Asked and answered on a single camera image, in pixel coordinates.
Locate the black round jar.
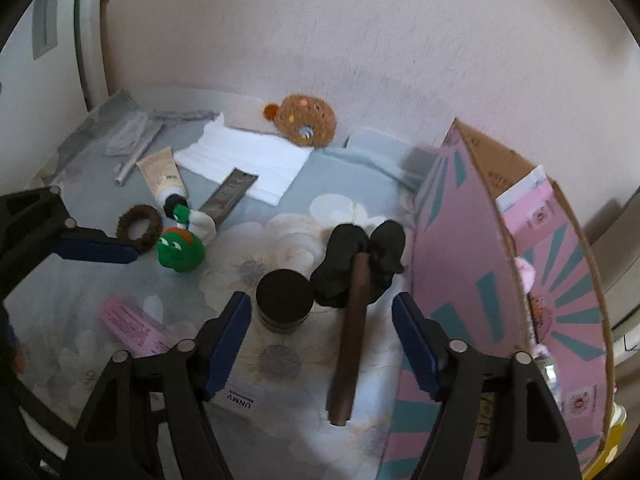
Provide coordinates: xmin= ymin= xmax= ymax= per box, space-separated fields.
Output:
xmin=256 ymin=270 xmax=315 ymax=335

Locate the cream cosmetic tube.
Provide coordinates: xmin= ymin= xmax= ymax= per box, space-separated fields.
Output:
xmin=136 ymin=147 xmax=190 ymax=217

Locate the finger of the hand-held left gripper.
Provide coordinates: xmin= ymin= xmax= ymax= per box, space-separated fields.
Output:
xmin=0 ymin=186 xmax=140 ymax=306

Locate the dark rectangular packet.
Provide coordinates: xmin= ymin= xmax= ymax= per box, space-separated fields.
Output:
xmin=197 ymin=169 xmax=260 ymax=226

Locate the white door frame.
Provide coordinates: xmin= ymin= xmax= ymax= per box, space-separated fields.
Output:
xmin=74 ymin=0 xmax=112 ymax=107

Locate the pink paper leaflet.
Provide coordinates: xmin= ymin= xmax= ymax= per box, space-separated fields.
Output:
xmin=97 ymin=296 xmax=177 ymax=359

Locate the brown cylindrical stick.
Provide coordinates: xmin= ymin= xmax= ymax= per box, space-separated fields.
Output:
xmin=326 ymin=250 xmax=372 ymax=427

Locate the white and green figurine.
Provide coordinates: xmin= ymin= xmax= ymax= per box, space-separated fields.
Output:
xmin=172 ymin=205 xmax=217 ymax=247

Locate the white tissue packet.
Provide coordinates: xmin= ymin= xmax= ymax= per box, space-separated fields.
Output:
xmin=174 ymin=112 xmax=311 ymax=206

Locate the pink cardboard box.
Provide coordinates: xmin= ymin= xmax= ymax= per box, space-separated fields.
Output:
xmin=377 ymin=117 xmax=618 ymax=480

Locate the black cloth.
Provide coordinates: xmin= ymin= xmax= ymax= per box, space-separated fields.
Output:
xmin=311 ymin=220 xmax=406 ymax=308

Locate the brown cookie plush toy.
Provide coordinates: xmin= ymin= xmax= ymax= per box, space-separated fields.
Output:
xmin=263 ymin=94 xmax=337 ymax=149

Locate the green turtle toy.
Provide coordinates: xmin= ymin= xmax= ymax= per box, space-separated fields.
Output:
xmin=156 ymin=227 xmax=206 ymax=274

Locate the floral light blue bedsheet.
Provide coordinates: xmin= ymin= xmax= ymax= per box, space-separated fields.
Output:
xmin=0 ymin=87 xmax=451 ymax=480

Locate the silver thin stick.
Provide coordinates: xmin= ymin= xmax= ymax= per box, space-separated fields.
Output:
xmin=114 ymin=120 xmax=166 ymax=186

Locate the silver foil packet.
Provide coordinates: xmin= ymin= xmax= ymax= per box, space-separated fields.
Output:
xmin=104 ymin=112 xmax=149 ymax=157

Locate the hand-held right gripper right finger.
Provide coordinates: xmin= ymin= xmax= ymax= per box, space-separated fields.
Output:
xmin=391 ymin=292 xmax=584 ymax=480

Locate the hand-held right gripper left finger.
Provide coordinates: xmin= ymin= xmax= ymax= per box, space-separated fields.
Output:
xmin=65 ymin=291 xmax=253 ymax=480

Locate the pink fluffy toy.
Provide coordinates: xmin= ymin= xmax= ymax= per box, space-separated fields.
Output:
xmin=515 ymin=257 xmax=537 ymax=292

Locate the brown fuzzy hair scrunchie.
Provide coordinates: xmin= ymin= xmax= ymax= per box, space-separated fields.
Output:
xmin=117 ymin=204 xmax=164 ymax=251

